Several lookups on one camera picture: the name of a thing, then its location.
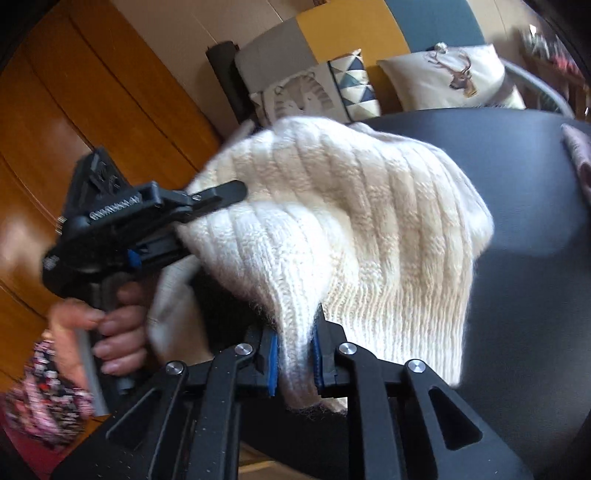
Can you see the pink cloth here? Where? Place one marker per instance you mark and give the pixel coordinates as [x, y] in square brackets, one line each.
[579, 157]

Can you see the person's left forearm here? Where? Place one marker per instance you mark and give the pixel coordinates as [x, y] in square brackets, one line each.
[37, 397]

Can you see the wooden wardrobe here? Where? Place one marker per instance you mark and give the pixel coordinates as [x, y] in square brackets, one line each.
[92, 92]

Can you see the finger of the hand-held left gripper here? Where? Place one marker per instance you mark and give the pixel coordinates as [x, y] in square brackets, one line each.
[221, 194]
[161, 251]

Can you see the person's left hand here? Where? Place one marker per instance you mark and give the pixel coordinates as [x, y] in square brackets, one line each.
[122, 325]

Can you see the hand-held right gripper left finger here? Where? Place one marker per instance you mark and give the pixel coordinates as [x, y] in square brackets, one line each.
[272, 364]

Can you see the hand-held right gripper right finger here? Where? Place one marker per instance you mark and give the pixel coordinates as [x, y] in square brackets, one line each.
[318, 367]

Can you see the deer print cushion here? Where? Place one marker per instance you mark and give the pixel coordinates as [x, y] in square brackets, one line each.
[443, 76]

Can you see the tiger print cushion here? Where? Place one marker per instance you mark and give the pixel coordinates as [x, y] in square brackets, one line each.
[300, 97]

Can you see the grey yellow blue sofa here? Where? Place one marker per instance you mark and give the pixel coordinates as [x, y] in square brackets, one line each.
[323, 32]

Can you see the white knitted sweater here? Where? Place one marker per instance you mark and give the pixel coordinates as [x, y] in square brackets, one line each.
[351, 221]

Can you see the cluttered side table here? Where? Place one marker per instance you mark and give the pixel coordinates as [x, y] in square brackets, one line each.
[558, 60]

